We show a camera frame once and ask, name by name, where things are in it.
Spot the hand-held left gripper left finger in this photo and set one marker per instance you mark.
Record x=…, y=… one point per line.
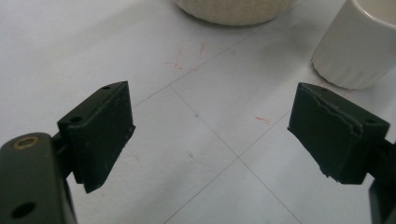
x=96, y=137

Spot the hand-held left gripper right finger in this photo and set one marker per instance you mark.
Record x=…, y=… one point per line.
x=333, y=133

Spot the white cup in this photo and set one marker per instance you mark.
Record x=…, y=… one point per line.
x=355, y=46

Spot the cream textured bowl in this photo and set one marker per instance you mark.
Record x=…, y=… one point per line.
x=233, y=11

